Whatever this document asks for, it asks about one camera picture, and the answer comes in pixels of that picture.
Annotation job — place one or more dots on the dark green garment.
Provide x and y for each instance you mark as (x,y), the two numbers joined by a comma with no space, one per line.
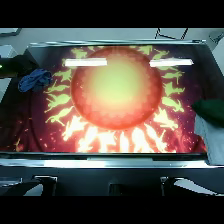
(210,111)

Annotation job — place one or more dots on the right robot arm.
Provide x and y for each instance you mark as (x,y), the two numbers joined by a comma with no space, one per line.
(200,187)

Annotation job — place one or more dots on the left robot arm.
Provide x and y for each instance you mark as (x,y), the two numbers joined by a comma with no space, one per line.
(16,190)

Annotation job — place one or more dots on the blue garment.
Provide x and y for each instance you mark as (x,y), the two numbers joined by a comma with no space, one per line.
(35,80)

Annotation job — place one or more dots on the black garment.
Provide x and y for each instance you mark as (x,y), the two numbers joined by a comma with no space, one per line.
(23,65)

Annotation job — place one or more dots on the grey garment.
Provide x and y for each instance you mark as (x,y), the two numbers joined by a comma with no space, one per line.
(213,143)

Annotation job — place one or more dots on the silver frame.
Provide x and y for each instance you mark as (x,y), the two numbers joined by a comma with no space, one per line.
(100,163)

